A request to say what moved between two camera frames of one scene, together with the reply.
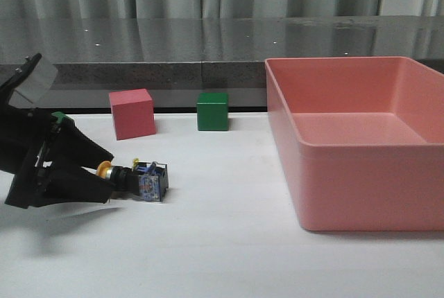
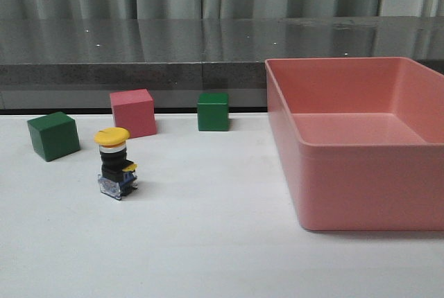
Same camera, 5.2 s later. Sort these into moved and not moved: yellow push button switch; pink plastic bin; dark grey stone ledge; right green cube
Moved: yellow push button switch
Not moved: right green cube; pink plastic bin; dark grey stone ledge
